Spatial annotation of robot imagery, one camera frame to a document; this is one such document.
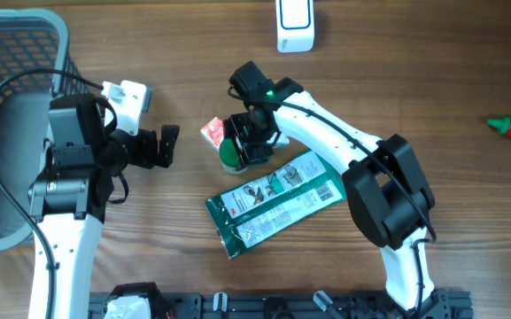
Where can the grey plastic mesh basket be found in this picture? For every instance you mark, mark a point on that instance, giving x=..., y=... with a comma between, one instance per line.
x=32, y=42

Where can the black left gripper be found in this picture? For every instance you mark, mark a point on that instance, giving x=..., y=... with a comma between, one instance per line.
x=148, y=157

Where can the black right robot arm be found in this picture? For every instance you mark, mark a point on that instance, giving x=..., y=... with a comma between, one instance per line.
x=388, y=195

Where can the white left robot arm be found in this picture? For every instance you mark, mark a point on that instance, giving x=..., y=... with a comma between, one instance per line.
x=89, y=149

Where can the green white sachet packet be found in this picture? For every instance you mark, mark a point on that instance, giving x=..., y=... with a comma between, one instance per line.
x=255, y=211

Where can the small orange white box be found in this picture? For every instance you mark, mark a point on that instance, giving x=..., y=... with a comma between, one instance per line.
x=213, y=132

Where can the black mounting rail base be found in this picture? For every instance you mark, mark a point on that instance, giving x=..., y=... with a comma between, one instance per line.
x=441, y=304

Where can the white barcode scanner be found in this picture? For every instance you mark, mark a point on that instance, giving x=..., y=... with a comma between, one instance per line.
x=294, y=25

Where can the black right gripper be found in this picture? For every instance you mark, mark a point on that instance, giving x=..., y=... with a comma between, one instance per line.
x=248, y=153

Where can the green lidded round jar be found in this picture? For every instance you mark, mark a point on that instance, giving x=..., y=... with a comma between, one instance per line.
x=230, y=157

